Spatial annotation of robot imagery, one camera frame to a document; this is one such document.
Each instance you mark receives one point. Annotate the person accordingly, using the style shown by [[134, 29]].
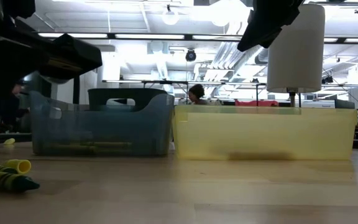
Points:
[[197, 91]]

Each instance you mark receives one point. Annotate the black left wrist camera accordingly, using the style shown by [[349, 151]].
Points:
[[70, 56]]

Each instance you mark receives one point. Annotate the red background cabinet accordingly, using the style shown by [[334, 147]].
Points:
[[256, 103]]

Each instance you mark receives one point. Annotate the white cylinder shade table lamp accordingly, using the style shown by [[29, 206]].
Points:
[[295, 46]]

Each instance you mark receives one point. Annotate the grey background monitor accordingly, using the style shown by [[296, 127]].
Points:
[[345, 104]]

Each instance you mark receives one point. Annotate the black ceiling camera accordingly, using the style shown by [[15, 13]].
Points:
[[190, 56]]

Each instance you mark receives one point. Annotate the yellow translucent plastic bin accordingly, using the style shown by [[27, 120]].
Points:
[[259, 133]]

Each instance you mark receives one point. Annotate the white globe ceiling light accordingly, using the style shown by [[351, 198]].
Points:
[[170, 18]]

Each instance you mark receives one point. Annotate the grey translucent plastic bin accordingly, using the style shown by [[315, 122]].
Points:
[[141, 133]]

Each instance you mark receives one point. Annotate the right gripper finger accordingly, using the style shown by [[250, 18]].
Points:
[[256, 42]]

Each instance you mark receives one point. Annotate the yellow crayon cap piece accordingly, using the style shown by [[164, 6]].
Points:
[[22, 165]]

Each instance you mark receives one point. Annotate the black overhead light bar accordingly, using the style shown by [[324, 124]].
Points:
[[188, 37]]

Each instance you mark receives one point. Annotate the yellow crayon stub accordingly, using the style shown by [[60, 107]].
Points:
[[9, 141]]

